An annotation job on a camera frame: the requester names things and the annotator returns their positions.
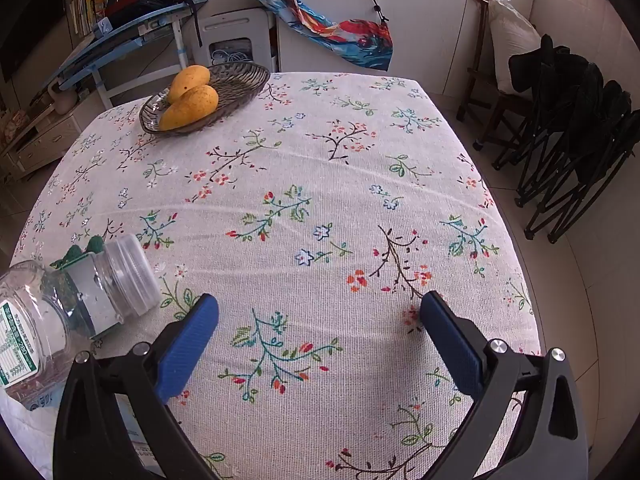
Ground row of books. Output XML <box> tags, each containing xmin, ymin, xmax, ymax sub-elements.
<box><xmin>67</xmin><ymin>0</ymin><xmax>126</xmax><ymax>38</ymax></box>

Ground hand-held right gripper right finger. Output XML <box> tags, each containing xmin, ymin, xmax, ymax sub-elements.
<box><xmin>419</xmin><ymin>290</ymin><xmax>590</xmax><ymax>480</ymax></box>

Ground pink kettlebell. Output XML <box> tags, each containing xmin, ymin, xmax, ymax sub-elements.
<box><xmin>47</xmin><ymin>80</ymin><xmax>78</xmax><ymax>115</ymax></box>

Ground long yellow mango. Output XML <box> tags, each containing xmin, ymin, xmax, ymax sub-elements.
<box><xmin>159</xmin><ymin>85</ymin><xmax>220</xmax><ymax>131</ymax></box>

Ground round yellow mango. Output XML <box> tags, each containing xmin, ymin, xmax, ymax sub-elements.
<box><xmin>167</xmin><ymin>65</ymin><xmax>211</xmax><ymax>105</ymax></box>

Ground dark green scrap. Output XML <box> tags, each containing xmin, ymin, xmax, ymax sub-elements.
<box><xmin>49</xmin><ymin>236</ymin><xmax>106</xmax><ymax>271</ymax></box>

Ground black folding chairs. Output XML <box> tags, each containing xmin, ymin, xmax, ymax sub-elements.
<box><xmin>492</xmin><ymin>34</ymin><xmax>640</xmax><ymax>245</ymax></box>

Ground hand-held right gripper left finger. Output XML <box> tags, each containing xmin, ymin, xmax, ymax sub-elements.
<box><xmin>52</xmin><ymin>292</ymin><xmax>221</xmax><ymax>480</ymax></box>

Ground glass fruit dish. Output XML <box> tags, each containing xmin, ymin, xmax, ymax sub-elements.
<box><xmin>139</xmin><ymin>61</ymin><xmax>271</xmax><ymax>135</ymax></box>

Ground white cabinet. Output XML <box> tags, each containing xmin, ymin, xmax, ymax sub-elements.
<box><xmin>277</xmin><ymin>0</ymin><xmax>538</xmax><ymax>98</ymax></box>

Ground blue study desk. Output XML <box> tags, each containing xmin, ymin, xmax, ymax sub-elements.
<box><xmin>52</xmin><ymin>0</ymin><xmax>211</xmax><ymax>108</ymax></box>

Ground black television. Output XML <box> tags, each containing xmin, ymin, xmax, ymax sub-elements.
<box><xmin>0</xmin><ymin>0</ymin><xmax>66</xmax><ymax>83</ymax></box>

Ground clear plastic bottle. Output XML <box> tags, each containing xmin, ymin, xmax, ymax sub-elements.
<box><xmin>0</xmin><ymin>234</ymin><xmax>162</xmax><ymax>406</ymax></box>

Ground white floor appliance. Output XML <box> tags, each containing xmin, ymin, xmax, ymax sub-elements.
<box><xmin>196</xmin><ymin>7</ymin><xmax>273</xmax><ymax>73</ymax></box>

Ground colourful printed bag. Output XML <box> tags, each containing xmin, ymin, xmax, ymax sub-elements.
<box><xmin>246</xmin><ymin>0</ymin><xmax>394</xmax><ymax>72</ymax></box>

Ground white television stand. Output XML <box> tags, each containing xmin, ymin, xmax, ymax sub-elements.
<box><xmin>0</xmin><ymin>95</ymin><xmax>88</xmax><ymax>178</ymax></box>

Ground wooden chair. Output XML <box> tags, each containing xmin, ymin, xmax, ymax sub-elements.
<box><xmin>456</xmin><ymin>0</ymin><xmax>536</xmax><ymax>151</ymax></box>

